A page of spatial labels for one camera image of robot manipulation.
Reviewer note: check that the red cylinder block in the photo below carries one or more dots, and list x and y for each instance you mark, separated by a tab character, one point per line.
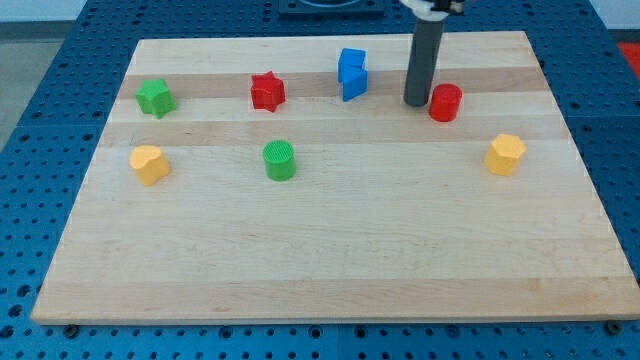
445	102

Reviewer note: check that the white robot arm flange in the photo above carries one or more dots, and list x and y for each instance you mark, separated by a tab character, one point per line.
434	10

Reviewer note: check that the wooden board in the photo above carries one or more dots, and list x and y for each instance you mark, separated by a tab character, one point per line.
390	217

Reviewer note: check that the green cylinder block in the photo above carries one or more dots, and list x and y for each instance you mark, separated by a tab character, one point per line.
279	160

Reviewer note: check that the red star block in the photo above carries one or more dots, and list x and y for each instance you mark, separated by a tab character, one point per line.
267	91

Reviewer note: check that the blue triangular block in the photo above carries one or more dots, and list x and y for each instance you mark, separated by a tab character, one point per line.
354	82

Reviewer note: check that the blue cube block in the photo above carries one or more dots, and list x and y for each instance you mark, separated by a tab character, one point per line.
350	58

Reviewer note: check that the yellow heart block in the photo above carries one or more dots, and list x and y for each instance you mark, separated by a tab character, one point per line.
149	164

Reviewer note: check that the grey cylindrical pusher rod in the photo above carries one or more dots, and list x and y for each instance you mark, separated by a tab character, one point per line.
422	61

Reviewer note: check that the green star block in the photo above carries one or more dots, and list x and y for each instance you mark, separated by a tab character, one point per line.
155	98

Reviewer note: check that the yellow hexagon block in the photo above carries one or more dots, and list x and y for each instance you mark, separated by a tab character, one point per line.
504	154

